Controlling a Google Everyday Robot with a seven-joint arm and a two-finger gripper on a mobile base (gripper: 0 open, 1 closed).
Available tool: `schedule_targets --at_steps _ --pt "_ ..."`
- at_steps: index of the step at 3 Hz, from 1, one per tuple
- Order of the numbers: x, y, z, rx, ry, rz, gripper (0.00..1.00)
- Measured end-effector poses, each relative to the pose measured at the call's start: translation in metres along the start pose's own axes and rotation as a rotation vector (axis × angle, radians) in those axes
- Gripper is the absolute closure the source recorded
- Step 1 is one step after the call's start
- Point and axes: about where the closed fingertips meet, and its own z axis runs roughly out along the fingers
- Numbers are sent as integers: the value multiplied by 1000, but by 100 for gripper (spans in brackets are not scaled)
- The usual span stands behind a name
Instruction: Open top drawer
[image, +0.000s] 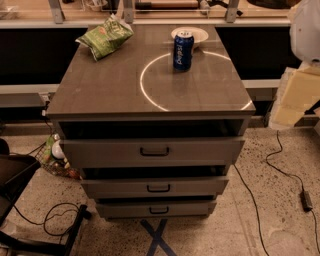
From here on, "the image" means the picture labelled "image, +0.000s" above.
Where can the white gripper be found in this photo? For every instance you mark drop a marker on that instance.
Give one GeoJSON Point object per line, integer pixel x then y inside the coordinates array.
{"type": "Point", "coordinates": [306, 35]}

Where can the grey top drawer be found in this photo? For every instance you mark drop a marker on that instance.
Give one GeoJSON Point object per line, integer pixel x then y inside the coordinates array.
{"type": "Point", "coordinates": [107, 153]}

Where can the grey drawer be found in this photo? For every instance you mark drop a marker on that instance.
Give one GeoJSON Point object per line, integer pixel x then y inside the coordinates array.
{"type": "Point", "coordinates": [156, 209]}
{"type": "Point", "coordinates": [154, 187]}
{"type": "Point", "coordinates": [107, 153]}

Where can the grey drawer cabinet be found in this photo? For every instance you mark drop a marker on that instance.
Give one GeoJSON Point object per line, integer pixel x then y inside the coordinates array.
{"type": "Point", "coordinates": [135, 93]}

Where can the grey middle drawer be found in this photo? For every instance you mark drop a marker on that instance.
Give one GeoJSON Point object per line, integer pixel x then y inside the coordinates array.
{"type": "Point", "coordinates": [154, 187]}

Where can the grey bottom drawer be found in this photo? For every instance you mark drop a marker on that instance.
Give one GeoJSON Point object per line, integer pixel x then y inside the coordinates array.
{"type": "Point", "coordinates": [156, 209]}

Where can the white bowl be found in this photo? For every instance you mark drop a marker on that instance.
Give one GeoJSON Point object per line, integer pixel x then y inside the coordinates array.
{"type": "Point", "coordinates": [199, 34]}

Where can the blue pepsi can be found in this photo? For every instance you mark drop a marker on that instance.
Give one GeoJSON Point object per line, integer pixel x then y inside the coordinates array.
{"type": "Point", "coordinates": [182, 54]}

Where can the green chip bag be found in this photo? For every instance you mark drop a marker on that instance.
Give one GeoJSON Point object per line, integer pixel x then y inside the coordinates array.
{"type": "Point", "coordinates": [106, 38]}

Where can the wire basket with items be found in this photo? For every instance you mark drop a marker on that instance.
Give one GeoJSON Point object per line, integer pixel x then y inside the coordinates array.
{"type": "Point", "coordinates": [53, 160]}

